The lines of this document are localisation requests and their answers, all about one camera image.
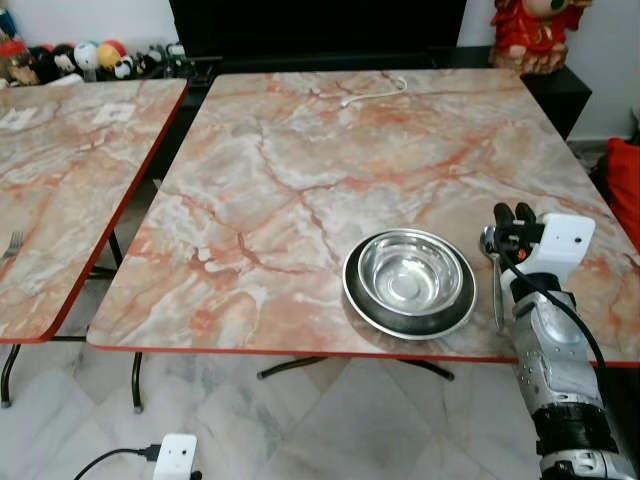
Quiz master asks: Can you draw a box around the white teal plush toy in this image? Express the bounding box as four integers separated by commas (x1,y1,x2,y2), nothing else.
74,41,102,73

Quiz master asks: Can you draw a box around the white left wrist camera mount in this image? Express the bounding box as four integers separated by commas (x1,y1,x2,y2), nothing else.
153,433,199,480

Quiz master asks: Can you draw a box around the black frame of large table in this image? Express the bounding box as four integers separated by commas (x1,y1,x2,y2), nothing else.
257,354,456,384

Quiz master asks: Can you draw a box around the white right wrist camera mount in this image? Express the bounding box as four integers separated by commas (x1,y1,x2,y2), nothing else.
518,213,597,293

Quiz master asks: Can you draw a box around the steel bowl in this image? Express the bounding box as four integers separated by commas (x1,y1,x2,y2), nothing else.
357,232,465,314

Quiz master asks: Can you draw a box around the steel plate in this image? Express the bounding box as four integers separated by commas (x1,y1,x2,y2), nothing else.
342,228,479,342

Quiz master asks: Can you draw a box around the panda plush toy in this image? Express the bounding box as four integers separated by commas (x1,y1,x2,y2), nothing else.
112,57,139,81

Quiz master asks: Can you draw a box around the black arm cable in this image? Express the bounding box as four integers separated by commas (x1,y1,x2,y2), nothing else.
72,445,161,480
495,236,609,377

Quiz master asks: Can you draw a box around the red figurine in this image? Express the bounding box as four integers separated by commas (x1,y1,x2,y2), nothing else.
489,0,594,75

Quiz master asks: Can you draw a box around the steel spoon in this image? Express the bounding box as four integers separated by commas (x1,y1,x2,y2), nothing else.
481,226,508,332

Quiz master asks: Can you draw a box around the black plush toy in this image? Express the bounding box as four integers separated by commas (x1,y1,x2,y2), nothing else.
30,45,77,83

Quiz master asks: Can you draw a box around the white paper card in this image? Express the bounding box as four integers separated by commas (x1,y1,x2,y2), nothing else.
91,102,137,125

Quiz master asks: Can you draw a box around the brown plush toy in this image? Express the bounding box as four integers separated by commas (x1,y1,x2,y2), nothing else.
0,40,35,87

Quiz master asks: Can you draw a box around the red cushion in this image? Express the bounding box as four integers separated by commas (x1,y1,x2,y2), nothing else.
604,137,640,251

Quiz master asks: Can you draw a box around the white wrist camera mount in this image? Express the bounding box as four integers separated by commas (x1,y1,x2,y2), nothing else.
518,213,597,293
153,433,199,480

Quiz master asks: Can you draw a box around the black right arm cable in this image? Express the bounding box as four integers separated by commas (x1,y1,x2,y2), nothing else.
495,236,609,377

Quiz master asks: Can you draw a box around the steel fork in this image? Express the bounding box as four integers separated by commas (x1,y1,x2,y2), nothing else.
0,231,24,265

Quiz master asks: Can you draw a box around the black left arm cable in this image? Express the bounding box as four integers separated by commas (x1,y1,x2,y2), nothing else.
72,445,161,480

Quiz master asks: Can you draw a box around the black television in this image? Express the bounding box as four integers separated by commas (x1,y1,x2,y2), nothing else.
168,0,469,58

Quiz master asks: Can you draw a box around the orange yellow plush toy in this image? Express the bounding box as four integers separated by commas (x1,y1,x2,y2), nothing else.
97,39,129,69

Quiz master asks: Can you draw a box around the black frame of small table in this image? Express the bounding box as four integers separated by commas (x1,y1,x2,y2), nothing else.
0,230,144,414

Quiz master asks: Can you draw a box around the white cable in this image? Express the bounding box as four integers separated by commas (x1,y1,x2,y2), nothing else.
339,75,409,109

